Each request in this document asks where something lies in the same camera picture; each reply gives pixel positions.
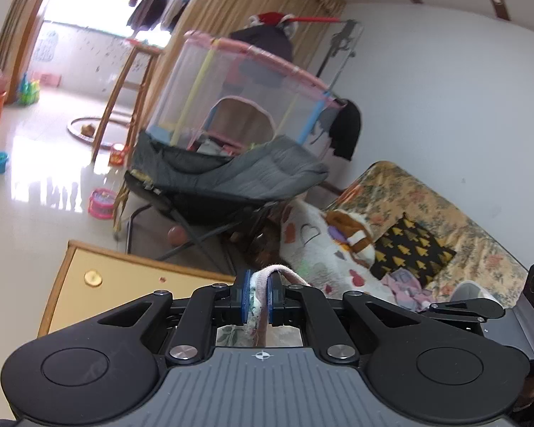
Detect tan stick bundle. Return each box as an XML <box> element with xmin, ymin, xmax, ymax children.
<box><xmin>113</xmin><ymin>178</ymin><xmax>132</xmax><ymax>241</ymax></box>

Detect grey folding lounge chair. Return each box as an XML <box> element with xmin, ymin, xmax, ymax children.
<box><xmin>124</xmin><ymin>130</ymin><xmax>330</xmax><ymax>276</ymax></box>

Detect metal garment stand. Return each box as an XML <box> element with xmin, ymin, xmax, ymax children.
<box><xmin>316</xmin><ymin>18</ymin><xmax>366</xmax><ymax>99</ymax></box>

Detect brown white plush toy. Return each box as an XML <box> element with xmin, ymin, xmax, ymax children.
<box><xmin>325</xmin><ymin>209</ymin><xmax>377</xmax><ymax>268</ymax></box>

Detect wall chart poster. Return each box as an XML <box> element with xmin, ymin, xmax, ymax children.
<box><xmin>35</xmin><ymin>31</ymin><xmax>59</xmax><ymax>63</ymax></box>

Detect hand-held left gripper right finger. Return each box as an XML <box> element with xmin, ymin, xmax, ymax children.
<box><xmin>267</xmin><ymin>271</ymin><xmax>432</xmax><ymax>363</ymax></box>

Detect floor hoop ring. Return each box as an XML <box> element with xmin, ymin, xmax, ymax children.
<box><xmin>67</xmin><ymin>116</ymin><xmax>136</xmax><ymax>147</ymax></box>

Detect red white hat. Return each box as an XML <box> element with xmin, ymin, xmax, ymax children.
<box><xmin>249</xmin><ymin>10</ymin><xmax>299</xmax><ymax>36</ymax></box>

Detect pink toy drum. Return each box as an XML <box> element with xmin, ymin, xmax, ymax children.
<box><xmin>88</xmin><ymin>188</ymin><xmax>117</xmax><ymax>220</ymax></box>

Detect dark coat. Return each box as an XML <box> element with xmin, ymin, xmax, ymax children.
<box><xmin>229</xmin><ymin>24</ymin><xmax>294</xmax><ymax>90</ymax></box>

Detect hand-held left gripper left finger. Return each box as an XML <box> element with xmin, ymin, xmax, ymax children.
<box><xmin>97</xmin><ymin>269</ymin><xmax>252</xmax><ymax>363</ymax></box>

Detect black hanging garment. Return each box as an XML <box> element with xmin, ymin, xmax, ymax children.
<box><xmin>328</xmin><ymin>99</ymin><xmax>362</xmax><ymax>162</ymax></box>

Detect quilted heart blanket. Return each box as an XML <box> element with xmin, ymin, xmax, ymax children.
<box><xmin>278</xmin><ymin>200</ymin><xmax>394</xmax><ymax>299</ymax></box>

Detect floral baby garment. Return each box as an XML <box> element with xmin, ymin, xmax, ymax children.
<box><xmin>216</xmin><ymin>264</ymin><xmax>314</xmax><ymax>348</ymax></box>

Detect purple print garment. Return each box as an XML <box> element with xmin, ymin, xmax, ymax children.
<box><xmin>380</xmin><ymin>269</ymin><xmax>437</xmax><ymax>312</ymax></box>

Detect mesh playpen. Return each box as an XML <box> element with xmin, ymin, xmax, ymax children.
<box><xmin>145</xmin><ymin>29</ymin><xmax>345</xmax><ymax>161</ymax></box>

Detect wooden bar stool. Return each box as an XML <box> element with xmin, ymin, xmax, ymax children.
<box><xmin>90</xmin><ymin>38</ymin><xmax>167</xmax><ymax>163</ymax></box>

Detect black pillow gold trees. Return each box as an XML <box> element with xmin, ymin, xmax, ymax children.
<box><xmin>370</xmin><ymin>213</ymin><xmax>457</xmax><ymax>285</ymax></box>

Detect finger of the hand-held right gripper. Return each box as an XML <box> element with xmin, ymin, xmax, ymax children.
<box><xmin>429</xmin><ymin>301</ymin><xmax>504</xmax><ymax>323</ymax></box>

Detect floral sofa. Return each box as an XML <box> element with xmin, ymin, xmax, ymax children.
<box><xmin>323</xmin><ymin>160</ymin><xmax>530</xmax><ymax>312</ymax></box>

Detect green toy bowling pins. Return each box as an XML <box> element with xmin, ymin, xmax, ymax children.
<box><xmin>17</xmin><ymin>73</ymin><xmax>43</xmax><ymax>106</ymax></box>

